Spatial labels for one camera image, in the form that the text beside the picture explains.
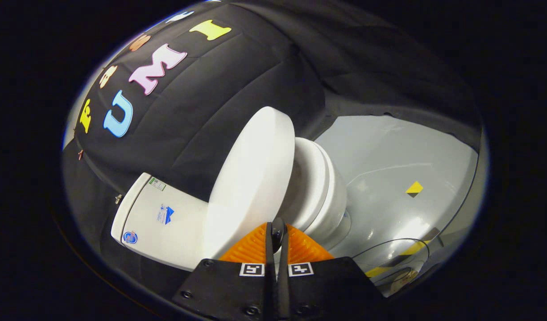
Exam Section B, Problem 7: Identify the white toilet lid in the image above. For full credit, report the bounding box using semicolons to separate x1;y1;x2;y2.
201;106;296;260

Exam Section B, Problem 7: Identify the black lid handle knob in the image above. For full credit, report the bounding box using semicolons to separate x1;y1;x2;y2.
271;217;286;255

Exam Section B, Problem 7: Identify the black backdrop cloth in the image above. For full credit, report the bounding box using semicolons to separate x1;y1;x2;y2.
62;0;482;297

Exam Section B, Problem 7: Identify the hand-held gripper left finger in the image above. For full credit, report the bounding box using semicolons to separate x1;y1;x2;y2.
172;222;278;321

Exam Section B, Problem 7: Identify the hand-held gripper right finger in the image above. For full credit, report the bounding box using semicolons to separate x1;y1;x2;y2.
276;217;386;321

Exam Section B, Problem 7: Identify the yellow black tape strip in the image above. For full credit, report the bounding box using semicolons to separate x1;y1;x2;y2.
364;240;431;278

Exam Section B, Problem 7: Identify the thin black floor cable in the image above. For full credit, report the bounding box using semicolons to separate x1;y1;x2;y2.
352;238;431;287

